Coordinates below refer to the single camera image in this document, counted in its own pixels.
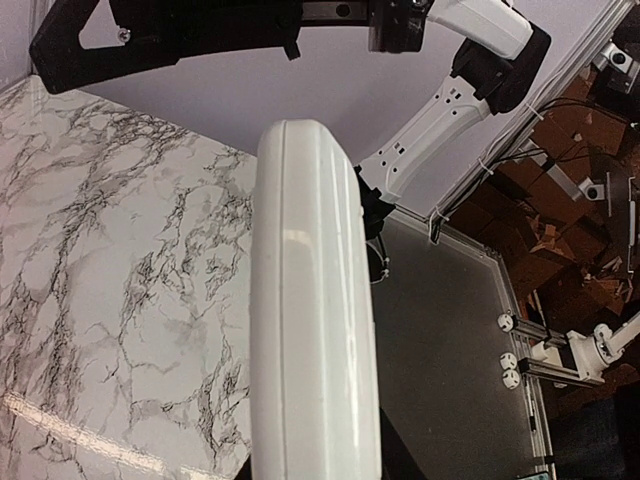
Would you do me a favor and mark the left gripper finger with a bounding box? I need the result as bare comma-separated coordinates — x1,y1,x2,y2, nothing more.
29,1,300,94

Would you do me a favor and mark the white remote control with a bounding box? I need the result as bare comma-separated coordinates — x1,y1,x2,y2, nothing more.
249,120,382,479

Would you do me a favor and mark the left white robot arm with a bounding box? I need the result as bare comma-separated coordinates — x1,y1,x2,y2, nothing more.
29,1,551,239

